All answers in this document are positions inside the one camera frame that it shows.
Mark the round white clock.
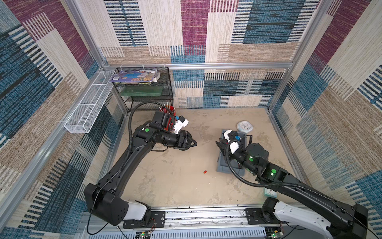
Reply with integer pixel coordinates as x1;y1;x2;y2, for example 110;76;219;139
236;120;253;133

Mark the white mesh wall basket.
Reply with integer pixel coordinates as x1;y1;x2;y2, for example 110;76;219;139
64;71;114;133

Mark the black wire shelf rack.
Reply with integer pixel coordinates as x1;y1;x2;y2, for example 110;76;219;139
109;66;174;112

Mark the green board on shelf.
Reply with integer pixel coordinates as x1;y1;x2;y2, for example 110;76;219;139
120;87;163;97

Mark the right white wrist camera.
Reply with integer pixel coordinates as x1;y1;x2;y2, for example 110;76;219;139
223;130;241;154

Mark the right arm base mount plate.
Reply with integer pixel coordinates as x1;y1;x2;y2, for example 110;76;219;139
244;208;280;225

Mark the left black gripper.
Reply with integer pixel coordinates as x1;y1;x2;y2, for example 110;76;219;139
160;131;198;150

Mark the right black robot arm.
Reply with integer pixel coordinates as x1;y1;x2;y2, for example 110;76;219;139
216;138;369;239

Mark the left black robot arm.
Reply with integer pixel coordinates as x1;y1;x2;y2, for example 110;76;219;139
84;103;197;227

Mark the grey plastic parts bin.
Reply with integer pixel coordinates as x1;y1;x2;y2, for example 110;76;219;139
216;129;247;176

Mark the colourful book on shelf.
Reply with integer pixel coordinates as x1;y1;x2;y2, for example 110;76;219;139
109;70;161;85

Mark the red pen cup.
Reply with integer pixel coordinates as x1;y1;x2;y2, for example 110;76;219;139
159;104;176;131

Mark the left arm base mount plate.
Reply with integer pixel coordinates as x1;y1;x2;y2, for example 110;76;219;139
122;211;166;229

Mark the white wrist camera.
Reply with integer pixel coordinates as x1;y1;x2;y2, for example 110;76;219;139
223;130;241;154
173;116;189;134

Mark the small teal square clock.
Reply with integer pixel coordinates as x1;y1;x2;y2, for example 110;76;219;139
264;188;278;198

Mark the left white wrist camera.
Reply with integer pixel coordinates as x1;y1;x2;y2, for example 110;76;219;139
173;116;189;134

